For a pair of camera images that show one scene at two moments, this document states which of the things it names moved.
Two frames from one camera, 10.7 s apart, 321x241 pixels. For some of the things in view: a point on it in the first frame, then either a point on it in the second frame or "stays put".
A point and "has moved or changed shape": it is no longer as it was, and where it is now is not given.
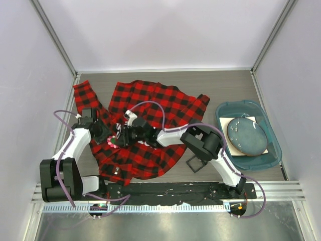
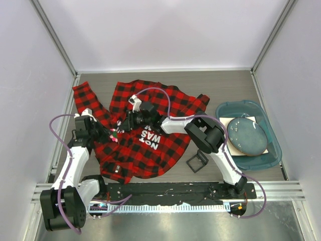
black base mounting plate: [171, 192] stays put
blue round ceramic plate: [247, 136] stays put
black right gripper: [125, 138] to [129, 123]
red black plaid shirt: [164, 107] stays put
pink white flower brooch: [111, 140] has moved or changed shape
